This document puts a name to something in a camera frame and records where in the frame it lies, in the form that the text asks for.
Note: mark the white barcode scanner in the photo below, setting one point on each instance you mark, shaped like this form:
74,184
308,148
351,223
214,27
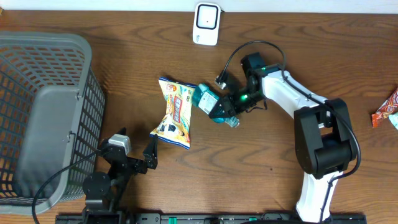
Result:
206,23

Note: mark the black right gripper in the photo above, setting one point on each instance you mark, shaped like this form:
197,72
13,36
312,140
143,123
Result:
227,107

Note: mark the cream yellow snack bag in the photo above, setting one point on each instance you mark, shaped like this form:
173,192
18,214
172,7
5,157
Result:
175,125

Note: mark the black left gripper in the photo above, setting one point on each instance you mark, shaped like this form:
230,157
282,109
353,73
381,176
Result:
150,157

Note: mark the red snack packet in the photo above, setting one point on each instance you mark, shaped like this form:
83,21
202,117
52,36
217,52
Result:
385,110

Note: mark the teal blister pack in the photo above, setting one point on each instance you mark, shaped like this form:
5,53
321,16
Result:
204,99

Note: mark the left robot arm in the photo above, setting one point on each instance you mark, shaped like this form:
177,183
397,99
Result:
104,190

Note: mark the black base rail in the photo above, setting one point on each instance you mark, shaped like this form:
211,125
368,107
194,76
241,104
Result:
156,218

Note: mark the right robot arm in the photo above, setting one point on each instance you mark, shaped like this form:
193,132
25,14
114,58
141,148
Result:
325,143

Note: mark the grey plastic shopping basket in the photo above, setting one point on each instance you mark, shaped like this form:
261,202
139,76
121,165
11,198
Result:
52,108

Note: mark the green orange snack packet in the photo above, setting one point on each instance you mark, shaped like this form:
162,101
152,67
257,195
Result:
394,119

